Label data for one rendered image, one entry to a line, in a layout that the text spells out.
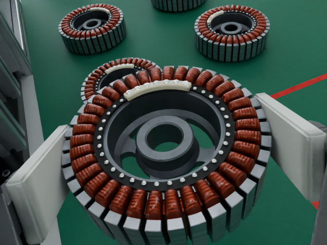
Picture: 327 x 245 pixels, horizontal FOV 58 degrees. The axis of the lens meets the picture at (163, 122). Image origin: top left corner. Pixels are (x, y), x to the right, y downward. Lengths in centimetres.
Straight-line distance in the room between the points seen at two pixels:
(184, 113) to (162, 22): 39
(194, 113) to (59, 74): 35
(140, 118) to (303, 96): 27
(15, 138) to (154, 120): 23
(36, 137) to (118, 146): 25
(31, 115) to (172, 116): 31
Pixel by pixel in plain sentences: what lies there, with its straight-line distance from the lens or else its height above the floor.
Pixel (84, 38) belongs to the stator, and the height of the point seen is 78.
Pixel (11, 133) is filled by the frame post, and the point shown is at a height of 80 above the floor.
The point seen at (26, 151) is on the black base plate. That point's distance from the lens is 40.
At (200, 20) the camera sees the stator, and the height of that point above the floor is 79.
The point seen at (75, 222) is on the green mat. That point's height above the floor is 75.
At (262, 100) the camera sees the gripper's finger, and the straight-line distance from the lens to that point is 17.
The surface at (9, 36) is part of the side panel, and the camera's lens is 50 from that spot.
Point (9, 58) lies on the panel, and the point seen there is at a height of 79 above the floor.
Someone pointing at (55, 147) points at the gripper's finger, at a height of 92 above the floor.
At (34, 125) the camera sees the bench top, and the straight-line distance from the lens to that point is 44.
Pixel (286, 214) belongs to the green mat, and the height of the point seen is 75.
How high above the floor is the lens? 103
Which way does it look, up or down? 49 degrees down
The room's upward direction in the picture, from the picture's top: 10 degrees counter-clockwise
